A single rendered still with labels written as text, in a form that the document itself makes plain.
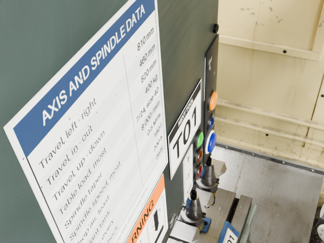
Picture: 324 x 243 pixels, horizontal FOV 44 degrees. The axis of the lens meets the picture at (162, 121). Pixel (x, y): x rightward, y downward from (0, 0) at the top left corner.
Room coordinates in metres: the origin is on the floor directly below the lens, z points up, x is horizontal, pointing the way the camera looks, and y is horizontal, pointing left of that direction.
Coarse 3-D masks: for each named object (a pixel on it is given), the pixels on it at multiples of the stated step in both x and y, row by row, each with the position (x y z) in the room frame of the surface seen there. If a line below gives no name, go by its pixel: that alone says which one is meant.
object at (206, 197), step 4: (196, 188) 0.63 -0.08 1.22; (200, 192) 0.62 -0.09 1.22; (204, 192) 0.62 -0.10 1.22; (208, 192) 0.62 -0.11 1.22; (212, 192) 0.62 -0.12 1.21; (200, 196) 0.61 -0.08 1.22; (204, 196) 0.61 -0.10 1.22; (208, 196) 0.61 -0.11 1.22; (212, 196) 0.61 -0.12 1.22; (200, 200) 0.60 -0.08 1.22; (204, 200) 0.59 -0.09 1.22; (208, 200) 0.59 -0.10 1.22; (212, 200) 0.59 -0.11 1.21; (204, 204) 0.58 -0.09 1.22; (208, 204) 0.58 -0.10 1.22
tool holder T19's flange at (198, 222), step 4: (184, 204) 0.58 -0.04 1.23; (184, 208) 0.58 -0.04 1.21; (204, 208) 0.56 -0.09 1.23; (184, 212) 0.56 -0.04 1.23; (204, 212) 0.55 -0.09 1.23; (184, 216) 0.55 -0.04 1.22; (200, 216) 0.54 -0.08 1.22; (204, 216) 0.55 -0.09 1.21; (184, 220) 0.54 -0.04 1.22; (188, 220) 0.53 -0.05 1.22; (192, 220) 0.53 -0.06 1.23; (196, 220) 0.53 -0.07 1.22; (200, 220) 0.53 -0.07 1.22; (192, 224) 0.53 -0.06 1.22; (196, 224) 0.53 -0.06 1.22; (200, 224) 0.53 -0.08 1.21
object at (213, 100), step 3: (213, 93) 0.39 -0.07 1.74; (216, 93) 0.40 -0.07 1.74; (213, 96) 0.39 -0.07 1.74; (216, 96) 0.39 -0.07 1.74; (213, 99) 0.39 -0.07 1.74; (216, 99) 0.39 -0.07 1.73; (210, 102) 0.38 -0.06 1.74; (213, 102) 0.38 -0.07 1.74; (216, 102) 0.40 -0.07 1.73; (210, 105) 0.38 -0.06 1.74; (213, 105) 0.38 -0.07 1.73; (210, 108) 0.38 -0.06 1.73; (213, 108) 0.39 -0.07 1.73
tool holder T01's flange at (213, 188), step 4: (216, 176) 0.66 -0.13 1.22; (196, 180) 0.65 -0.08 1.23; (216, 180) 0.66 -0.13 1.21; (196, 184) 0.65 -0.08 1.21; (200, 184) 0.64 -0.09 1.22; (216, 184) 0.64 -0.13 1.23; (200, 188) 0.63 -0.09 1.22; (204, 188) 0.63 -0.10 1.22; (208, 188) 0.62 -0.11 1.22; (212, 188) 0.63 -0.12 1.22; (216, 188) 0.64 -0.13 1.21
